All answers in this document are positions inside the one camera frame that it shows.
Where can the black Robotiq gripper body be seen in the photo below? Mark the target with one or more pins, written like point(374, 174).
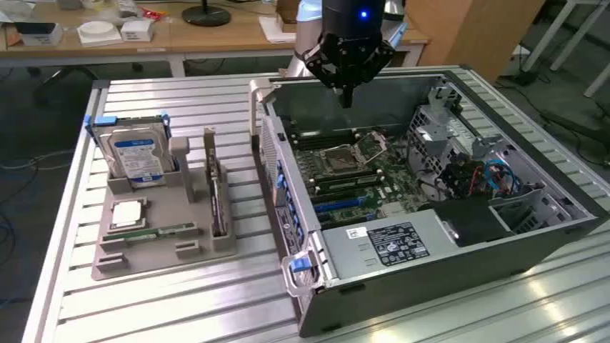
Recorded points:
point(353, 25)

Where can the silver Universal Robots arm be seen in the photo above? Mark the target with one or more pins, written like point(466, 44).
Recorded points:
point(298, 64)

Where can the black RAM slot row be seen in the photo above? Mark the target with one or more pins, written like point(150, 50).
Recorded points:
point(319, 137)

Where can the white open box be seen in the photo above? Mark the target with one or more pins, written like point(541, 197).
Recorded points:
point(277, 32)

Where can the brown cardboard box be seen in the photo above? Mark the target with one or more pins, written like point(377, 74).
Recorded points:
point(286, 10)

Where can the wooden cabinet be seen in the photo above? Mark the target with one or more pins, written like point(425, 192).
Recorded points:
point(481, 35)

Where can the wooden desk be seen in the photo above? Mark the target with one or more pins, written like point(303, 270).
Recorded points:
point(214, 39)

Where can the metal socket cover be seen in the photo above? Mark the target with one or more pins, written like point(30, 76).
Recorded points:
point(371, 144)

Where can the metal disk bay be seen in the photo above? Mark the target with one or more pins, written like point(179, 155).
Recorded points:
point(438, 135)

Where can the black round stand base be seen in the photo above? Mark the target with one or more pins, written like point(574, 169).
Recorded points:
point(206, 16)

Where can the black floor power adapter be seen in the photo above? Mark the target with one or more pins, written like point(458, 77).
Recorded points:
point(523, 78)

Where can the blue card retention clips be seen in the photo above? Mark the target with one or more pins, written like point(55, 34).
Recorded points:
point(282, 182)

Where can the red packet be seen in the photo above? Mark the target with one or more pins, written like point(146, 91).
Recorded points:
point(154, 15)

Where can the small white labelled box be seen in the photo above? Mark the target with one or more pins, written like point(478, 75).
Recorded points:
point(138, 30)

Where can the white box with round top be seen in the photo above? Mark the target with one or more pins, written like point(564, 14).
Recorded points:
point(99, 34)

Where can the grey power supply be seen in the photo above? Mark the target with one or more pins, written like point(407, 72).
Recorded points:
point(381, 243)

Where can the black chair base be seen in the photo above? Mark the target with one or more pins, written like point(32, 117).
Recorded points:
point(62, 76)

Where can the silver CPU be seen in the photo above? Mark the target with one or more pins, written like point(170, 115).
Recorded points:
point(126, 214)

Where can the white box with black lid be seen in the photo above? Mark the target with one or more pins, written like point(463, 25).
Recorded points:
point(40, 34)

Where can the green RAM stick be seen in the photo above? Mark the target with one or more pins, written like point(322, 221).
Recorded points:
point(152, 233)

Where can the grey parts rack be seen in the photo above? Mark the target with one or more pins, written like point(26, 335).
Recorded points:
point(162, 257)

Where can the open black PC case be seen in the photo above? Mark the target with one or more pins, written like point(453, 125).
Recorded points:
point(429, 286)

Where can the white table frame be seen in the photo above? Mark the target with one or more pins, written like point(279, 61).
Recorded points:
point(568, 35)

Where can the hard disk with blue frame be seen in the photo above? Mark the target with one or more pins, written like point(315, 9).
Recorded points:
point(135, 157)

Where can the grey metal bracket cage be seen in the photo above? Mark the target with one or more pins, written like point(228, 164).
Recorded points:
point(529, 207)

